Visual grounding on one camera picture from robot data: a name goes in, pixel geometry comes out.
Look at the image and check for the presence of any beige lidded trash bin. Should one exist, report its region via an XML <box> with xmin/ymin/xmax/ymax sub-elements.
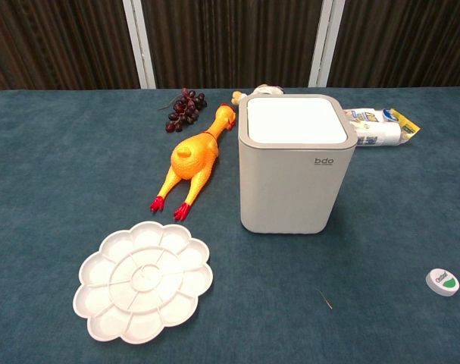
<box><xmin>236</xmin><ymin>93</ymin><xmax>358</xmax><ymax>234</ymax></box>

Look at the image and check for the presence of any small white green-label container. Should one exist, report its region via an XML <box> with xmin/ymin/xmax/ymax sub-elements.
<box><xmin>425</xmin><ymin>268</ymin><xmax>460</xmax><ymax>297</ymax></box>

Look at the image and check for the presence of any yellow rubber chicken toy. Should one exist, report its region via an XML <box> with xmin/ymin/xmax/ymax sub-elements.
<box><xmin>149</xmin><ymin>103</ymin><xmax>238</xmax><ymax>222</ymax></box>

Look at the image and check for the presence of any dark purple grape bunch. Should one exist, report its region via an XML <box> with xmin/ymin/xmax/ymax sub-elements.
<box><xmin>158</xmin><ymin>87</ymin><xmax>208</xmax><ymax>133</ymax></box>

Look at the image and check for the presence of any small cream toy behind bin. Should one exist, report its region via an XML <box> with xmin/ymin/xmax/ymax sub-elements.
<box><xmin>231</xmin><ymin>85</ymin><xmax>285</xmax><ymax>108</ymax></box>

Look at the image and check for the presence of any white flower-shaped paint palette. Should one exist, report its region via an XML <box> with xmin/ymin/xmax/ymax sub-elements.
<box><xmin>72</xmin><ymin>221</ymin><xmax>214</xmax><ymax>335</ymax></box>

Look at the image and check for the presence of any dark brown slatted partition panel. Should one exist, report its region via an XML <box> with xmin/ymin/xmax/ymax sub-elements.
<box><xmin>327</xmin><ymin>0</ymin><xmax>460</xmax><ymax>89</ymax></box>
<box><xmin>140</xmin><ymin>0</ymin><xmax>325</xmax><ymax>90</ymax></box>
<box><xmin>0</xmin><ymin>0</ymin><xmax>140</xmax><ymax>93</ymax></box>

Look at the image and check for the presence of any thin wooden toothpick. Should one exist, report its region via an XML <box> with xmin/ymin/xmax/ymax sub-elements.
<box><xmin>315</xmin><ymin>288</ymin><xmax>333</xmax><ymax>310</ymax></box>

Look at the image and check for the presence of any white blue yellow snack bag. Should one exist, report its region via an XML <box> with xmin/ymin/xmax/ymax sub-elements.
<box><xmin>342</xmin><ymin>107</ymin><xmax>421</xmax><ymax>148</ymax></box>

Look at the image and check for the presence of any blue felt table cover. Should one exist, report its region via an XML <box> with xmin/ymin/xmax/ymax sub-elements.
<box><xmin>0</xmin><ymin>87</ymin><xmax>460</xmax><ymax>364</ymax></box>

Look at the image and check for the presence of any white partition post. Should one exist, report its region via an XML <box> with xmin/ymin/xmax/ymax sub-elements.
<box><xmin>122</xmin><ymin>0</ymin><xmax>157</xmax><ymax>89</ymax></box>
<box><xmin>308</xmin><ymin>0</ymin><xmax>346</xmax><ymax>89</ymax></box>

